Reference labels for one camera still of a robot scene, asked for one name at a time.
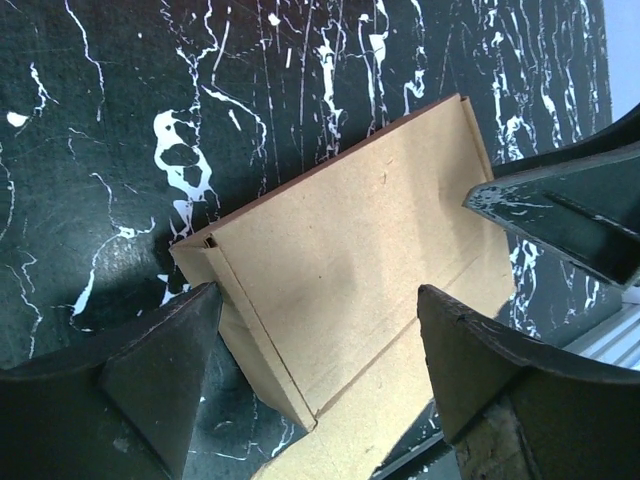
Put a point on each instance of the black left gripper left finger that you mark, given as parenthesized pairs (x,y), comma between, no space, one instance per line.
(119,405)

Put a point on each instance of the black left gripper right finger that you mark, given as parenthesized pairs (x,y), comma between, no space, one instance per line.
(513,407)

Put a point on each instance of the brown cardboard box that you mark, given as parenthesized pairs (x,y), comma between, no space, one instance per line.
(320,279)

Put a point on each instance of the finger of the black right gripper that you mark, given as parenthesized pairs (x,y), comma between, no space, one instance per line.
(580,201)

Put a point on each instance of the aluminium frame rail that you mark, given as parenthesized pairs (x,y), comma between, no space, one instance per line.
(614,341)

